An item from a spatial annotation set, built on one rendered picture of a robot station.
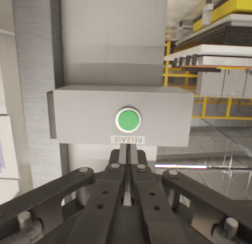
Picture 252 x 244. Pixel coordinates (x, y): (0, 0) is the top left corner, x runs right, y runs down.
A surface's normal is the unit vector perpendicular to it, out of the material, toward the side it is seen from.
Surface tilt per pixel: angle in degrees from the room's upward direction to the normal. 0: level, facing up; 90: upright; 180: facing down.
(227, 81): 90
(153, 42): 90
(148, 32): 90
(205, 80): 90
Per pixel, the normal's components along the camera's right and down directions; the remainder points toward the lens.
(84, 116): -0.01, 0.26
